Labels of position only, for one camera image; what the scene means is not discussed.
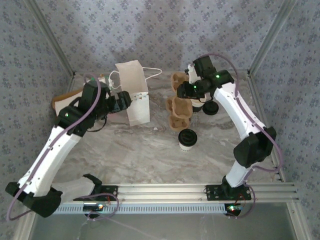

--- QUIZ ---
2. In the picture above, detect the aluminium corner post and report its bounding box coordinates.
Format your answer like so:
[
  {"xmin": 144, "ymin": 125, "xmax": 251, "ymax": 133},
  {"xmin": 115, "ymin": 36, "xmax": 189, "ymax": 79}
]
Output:
[
  {"xmin": 247, "ymin": 0, "xmax": 298, "ymax": 76},
  {"xmin": 26, "ymin": 0, "xmax": 77, "ymax": 77}
]

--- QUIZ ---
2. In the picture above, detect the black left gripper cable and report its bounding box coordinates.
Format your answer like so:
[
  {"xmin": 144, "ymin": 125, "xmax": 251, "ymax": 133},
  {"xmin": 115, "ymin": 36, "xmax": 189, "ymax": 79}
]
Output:
[{"xmin": 88, "ymin": 116, "xmax": 109, "ymax": 133}]

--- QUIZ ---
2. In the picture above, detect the slotted grey cable duct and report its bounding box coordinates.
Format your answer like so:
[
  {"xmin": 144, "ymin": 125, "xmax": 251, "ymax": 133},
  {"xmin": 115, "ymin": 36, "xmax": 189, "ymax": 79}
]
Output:
[{"xmin": 53, "ymin": 203, "xmax": 230, "ymax": 215}]

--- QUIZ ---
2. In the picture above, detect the aluminium mounting rail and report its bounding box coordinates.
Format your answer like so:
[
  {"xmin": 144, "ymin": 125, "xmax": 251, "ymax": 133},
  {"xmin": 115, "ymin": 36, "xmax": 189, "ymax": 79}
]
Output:
[{"xmin": 59, "ymin": 183, "xmax": 300, "ymax": 203}]

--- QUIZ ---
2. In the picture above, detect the white napkin stack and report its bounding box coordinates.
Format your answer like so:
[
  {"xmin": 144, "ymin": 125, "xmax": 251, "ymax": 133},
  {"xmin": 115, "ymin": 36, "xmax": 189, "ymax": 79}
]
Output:
[{"xmin": 55, "ymin": 96, "xmax": 82, "ymax": 115}]

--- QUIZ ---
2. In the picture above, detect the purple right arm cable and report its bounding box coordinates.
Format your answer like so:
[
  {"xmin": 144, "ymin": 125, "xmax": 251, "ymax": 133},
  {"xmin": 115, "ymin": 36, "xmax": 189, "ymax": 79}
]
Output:
[{"xmin": 201, "ymin": 53, "xmax": 283, "ymax": 220}]

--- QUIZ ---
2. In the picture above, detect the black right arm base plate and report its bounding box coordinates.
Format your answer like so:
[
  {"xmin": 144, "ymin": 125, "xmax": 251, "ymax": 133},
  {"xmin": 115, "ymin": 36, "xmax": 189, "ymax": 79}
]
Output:
[{"xmin": 205, "ymin": 184, "xmax": 252, "ymax": 201}]

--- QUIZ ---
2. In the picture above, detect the black plastic cup lid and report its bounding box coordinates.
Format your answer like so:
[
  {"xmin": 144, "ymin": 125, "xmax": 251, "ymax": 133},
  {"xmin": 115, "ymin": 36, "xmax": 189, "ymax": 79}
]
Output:
[
  {"xmin": 202, "ymin": 101, "xmax": 220, "ymax": 116},
  {"xmin": 178, "ymin": 129, "xmax": 199, "ymax": 147}
]

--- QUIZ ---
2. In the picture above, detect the brown cardboard napkin box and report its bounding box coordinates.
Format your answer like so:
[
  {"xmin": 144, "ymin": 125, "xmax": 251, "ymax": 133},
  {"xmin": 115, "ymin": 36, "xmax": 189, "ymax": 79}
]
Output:
[{"xmin": 51, "ymin": 89, "xmax": 85, "ymax": 111}]

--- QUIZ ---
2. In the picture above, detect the small circuit board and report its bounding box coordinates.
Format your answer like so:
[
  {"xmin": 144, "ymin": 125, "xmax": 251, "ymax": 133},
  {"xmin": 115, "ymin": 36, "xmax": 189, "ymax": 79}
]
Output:
[
  {"xmin": 226, "ymin": 203, "xmax": 245, "ymax": 213},
  {"xmin": 83, "ymin": 203, "xmax": 105, "ymax": 212}
]

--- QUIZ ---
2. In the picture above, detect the brown pulp cup carrier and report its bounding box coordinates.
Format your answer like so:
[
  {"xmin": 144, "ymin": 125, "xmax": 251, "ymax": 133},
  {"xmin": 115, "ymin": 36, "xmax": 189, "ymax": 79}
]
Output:
[
  {"xmin": 166, "ymin": 96, "xmax": 194, "ymax": 131},
  {"xmin": 170, "ymin": 72, "xmax": 191, "ymax": 93}
]

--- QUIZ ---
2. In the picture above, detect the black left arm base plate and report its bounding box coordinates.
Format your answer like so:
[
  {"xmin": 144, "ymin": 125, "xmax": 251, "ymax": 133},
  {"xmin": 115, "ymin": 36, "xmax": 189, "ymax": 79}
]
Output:
[{"xmin": 94, "ymin": 184, "xmax": 119, "ymax": 202}]

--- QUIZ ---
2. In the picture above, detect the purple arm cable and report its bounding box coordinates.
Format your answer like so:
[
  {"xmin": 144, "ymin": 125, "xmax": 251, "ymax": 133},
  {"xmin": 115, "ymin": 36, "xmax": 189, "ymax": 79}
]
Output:
[
  {"xmin": 6, "ymin": 73, "xmax": 121, "ymax": 222},
  {"xmin": 201, "ymin": 53, "xmax": 283, "ymax": 220}
]

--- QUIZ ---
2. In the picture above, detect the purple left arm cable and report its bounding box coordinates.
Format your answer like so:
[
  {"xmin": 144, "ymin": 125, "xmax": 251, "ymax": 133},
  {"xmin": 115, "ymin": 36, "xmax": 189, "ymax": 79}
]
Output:
[{"xmin": 6, "ymin": 73, "xmax": 121, "ymax": 222}]

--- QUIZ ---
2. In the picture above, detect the white paper takeout bag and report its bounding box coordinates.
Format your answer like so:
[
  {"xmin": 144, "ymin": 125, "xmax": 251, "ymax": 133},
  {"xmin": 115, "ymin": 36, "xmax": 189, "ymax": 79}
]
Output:
[{"xmin": 109, "ymin": 59, "xmax": 163, "ymax": 127}]

